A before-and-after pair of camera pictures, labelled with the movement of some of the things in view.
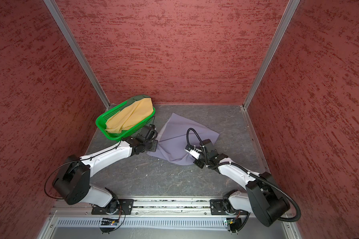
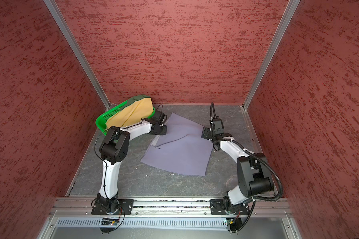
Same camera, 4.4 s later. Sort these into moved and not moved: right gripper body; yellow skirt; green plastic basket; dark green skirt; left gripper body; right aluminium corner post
Moved: left gripper body; right gripper body
Not moved: right aluminium corner post; yellow skirt; dark green skirt; green plastic basket
